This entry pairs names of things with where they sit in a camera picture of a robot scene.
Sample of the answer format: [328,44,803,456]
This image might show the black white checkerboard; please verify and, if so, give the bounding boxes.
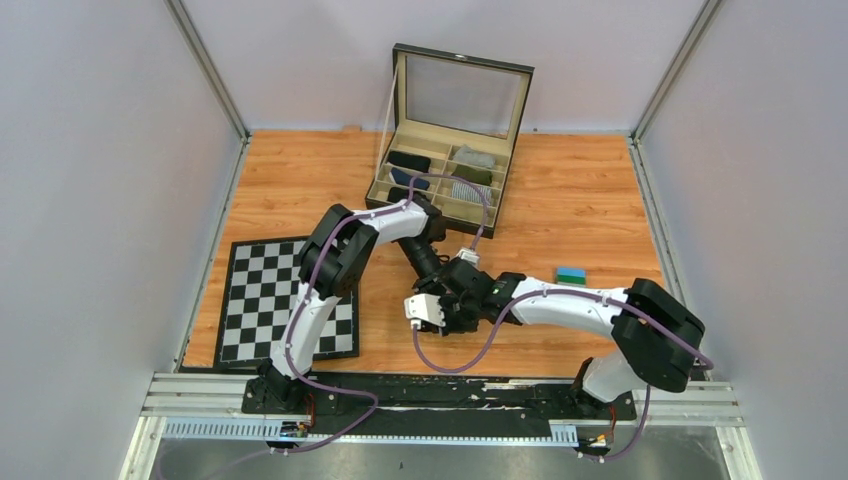
[212,236,360,371]

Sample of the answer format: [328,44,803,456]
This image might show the olive green rolled cloth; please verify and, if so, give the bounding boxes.
[452,164,493,186]

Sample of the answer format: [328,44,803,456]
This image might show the blue green brick stack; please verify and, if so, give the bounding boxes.
[555,267,587,286]

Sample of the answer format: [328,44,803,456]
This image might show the black underwear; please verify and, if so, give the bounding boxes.
[420,322,463,337]

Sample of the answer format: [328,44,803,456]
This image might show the black compartment storage box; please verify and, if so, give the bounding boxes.
[365,43,535,239]

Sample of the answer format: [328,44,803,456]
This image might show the grey rolled cloth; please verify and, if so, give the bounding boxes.
[452,145,496,169]

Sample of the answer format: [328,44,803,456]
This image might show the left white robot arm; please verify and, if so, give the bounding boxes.
[242,194,494,414]

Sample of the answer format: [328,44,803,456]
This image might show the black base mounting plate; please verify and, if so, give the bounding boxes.
[241,372,637,438]

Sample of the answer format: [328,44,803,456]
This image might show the black rolled cloth top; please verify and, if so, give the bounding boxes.
[386,150,431,173]

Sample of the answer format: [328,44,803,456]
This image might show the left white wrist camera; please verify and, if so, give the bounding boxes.
[456,247,480,267]

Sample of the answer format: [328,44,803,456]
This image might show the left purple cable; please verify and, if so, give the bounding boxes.
[156,172,493,478]

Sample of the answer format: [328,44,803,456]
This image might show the navy rolled cloth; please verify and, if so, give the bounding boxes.
[389,168,430,190]

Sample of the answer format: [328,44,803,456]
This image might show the black rolled cloth bottom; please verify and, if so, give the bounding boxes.
[387,187,409,203]

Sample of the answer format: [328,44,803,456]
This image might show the aluminium frame rail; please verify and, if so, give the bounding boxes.
[120,372,761,479]

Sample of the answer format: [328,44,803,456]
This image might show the striped rolled cloth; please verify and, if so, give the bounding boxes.
[451,181,493,206]

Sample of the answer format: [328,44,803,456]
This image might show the black rolled cloth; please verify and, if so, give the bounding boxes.
[387,187,409,203]
[386,150,431,173]

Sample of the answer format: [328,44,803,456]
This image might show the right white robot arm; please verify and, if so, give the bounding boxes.
[439,272,705,418]

